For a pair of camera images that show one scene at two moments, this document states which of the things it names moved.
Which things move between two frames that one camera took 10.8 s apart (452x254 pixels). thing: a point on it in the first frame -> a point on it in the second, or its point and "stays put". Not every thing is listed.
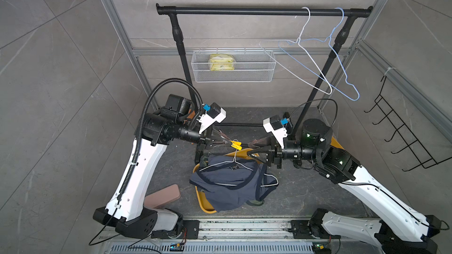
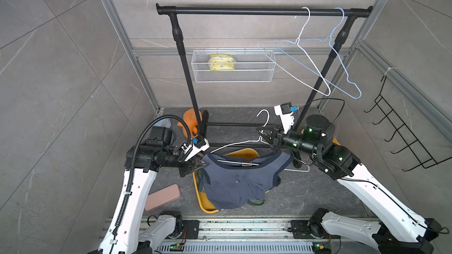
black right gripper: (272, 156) -> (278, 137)
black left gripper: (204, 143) -> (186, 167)
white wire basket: (210, 66) stays put
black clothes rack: (176, 12) stays put
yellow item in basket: (220, 62) stays put
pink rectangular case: (160, 197) stays put
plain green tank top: (255, 203) stays put
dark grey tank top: (230, 181) stays put
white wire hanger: (235, 160) -> (259, 137)
